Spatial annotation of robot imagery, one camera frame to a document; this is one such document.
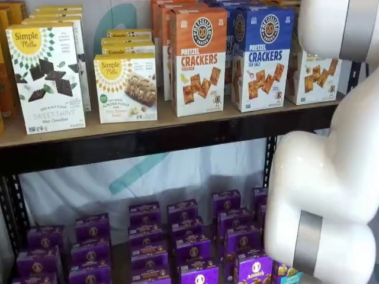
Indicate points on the blue white pretzel crackers box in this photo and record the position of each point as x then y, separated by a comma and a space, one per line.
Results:
251, 3
228, 59
263, 77

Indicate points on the dark orange snack box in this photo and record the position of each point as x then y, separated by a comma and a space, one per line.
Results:
16, 12
7, 59

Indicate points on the white backdrop with teal logo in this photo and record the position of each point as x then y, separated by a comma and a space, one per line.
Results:
74, 189

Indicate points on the purple Annie's snack box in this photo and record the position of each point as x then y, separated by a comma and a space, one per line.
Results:
34, 279
251, 270
262, 217
234, 220
259, 198
242, 241
284, 275
145, 211
46, 236
197, 275
182, 210
148, 250
226, 201
91, 225
186, 227
192, 250
145, 232
90, 253
38, 260
151, 279
149, 264
89, 276

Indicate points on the Simple Mills sweet thins box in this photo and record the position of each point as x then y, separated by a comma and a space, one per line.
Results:
56, 15
84, 74
44, 83
59, 8

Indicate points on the Simple Mills almond bars box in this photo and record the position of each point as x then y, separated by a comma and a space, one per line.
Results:
127, 88
130, 50
130, 33
127, 41

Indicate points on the yellow white pretzel crackers box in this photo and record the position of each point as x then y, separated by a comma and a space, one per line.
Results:
314, 80

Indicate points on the orange white pretzel crackers box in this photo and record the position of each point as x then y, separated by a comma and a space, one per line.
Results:
201, 77
154, 29
164, 44

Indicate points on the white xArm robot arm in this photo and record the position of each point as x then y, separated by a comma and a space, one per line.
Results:
325, 177

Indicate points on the black metal shelf frame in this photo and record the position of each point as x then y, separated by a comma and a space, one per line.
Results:
177, 139

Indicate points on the wooden shelf board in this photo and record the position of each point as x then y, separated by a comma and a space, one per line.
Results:
163, 121

